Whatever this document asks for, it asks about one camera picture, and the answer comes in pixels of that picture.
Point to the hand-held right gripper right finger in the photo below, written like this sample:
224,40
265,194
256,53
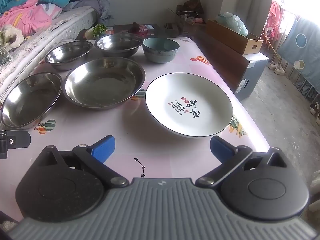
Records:
221,149

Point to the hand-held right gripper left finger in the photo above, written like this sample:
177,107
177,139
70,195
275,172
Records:
103,148

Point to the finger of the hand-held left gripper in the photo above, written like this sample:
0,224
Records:
20,140

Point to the white printed plate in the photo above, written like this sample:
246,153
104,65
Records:
200,120

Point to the medium shallow steel bowl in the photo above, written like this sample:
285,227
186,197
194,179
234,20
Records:
30,100

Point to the large steel bowl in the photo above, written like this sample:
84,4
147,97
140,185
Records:
105,85

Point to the small steel bowl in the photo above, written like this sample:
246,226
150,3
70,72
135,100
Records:
67,56

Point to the deep steel bowl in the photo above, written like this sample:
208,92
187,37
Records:
117,45

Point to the green ceramic bowl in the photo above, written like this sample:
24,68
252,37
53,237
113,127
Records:
161,51

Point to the pink printed table cover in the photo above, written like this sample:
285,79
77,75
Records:
130,125

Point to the grey cabinet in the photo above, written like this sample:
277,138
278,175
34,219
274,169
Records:
252,80

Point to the green leaf-patterned pillow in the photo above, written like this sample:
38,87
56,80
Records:
3,55

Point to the brown wooden board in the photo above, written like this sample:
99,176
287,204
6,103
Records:
225,62

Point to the white shoe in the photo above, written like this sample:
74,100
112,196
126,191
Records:
280,70
272,65

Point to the black and white slipper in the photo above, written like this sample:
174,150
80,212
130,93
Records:
315,112

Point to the white fluffy cloth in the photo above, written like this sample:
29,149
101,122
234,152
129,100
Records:
13,37

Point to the long open cardboard box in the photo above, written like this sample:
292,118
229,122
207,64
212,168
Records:
237,38

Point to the yellow broom stick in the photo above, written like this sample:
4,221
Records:
270,42

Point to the leafy green vegetable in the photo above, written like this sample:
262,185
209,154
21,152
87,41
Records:
100,28

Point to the white bed mattress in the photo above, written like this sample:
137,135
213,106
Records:
62,27

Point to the blue hanging cloth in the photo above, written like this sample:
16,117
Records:
300,55

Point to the red onion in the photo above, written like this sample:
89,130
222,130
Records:
140,28

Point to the printed cardboard box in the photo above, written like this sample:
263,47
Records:
190,28

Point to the pink clothing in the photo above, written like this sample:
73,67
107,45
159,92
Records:
32,15

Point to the pale green plastic bag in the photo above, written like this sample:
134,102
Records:
232,21

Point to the dark flat box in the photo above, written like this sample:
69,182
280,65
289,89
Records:
157,30

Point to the small grey bag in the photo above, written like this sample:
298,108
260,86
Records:
171,28

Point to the pink hanging clothes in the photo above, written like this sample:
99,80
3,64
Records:
271,22

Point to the grey clothing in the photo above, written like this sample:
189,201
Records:
95,5

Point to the brown bag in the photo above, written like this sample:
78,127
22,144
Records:
193,6

